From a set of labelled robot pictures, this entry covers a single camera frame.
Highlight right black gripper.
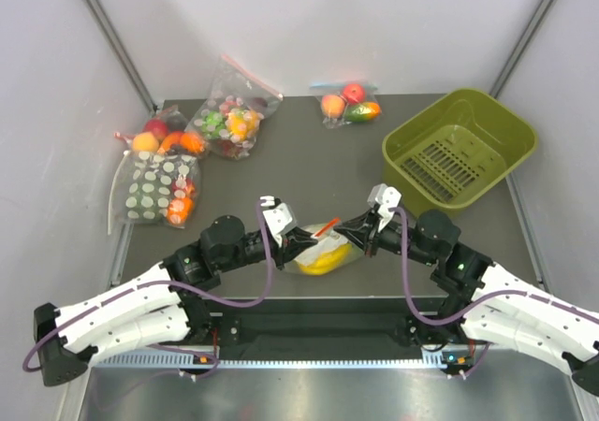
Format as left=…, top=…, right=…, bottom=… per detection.
left=335, top=206, right=438, bottom=266

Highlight yellow fake banana bunch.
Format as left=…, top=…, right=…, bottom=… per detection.
left=296, top=244, right=352, bottom=276

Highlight red-zip bag with food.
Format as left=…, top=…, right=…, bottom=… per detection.
left=284, top=217, right=363, bottom=276

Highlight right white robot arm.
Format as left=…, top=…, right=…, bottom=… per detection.
left=334, top=208, right=598, bottom=395

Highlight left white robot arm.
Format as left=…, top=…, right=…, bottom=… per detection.
left=22, top=209, right=317, bottom=387

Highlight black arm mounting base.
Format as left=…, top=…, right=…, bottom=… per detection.
left=185, top=297, right=468, bottom=361

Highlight fake green red mango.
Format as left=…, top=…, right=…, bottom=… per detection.
left=344, top=101, right=381, bottom=123

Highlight fake peach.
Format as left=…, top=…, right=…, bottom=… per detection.
left=320, top=94, right=346, bottom=119

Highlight blue-zip bag with fruit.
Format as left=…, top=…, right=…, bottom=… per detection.
left=310, top=80, right=382, bottom=129

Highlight fake red apple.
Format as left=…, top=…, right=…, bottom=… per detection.
left=342, top=82, right=367, bottom=106

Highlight pink-zip dotted bag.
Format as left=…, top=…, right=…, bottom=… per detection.
left=187, top=55, right=284, bottom=160

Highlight white-dotted bag with fruit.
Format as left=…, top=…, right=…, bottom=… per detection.
left=107, top=151, right=201, bottom=233

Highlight left clear fruit bag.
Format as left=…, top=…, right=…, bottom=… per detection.
left=114, top=105, right=208, bottom=157

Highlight olive green plastic basket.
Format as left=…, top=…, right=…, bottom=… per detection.
left=382, top=88, right=538, bottom=218

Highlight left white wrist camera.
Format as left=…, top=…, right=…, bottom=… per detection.
left=259, top=196, right=297, bottom=246

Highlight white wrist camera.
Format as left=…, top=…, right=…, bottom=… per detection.
left=259, top=196, right=297, bottom=246
left=368, top=183, right=402, bottom=232

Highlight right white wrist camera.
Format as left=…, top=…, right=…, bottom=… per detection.
left=368, top=183, right=402, bottom=232

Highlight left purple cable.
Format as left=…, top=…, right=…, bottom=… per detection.
left=22, top=198, right=280, bottom=380

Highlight grey slotted cable duct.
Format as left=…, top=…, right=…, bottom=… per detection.
left=95, top=349, right=474, bottom=370

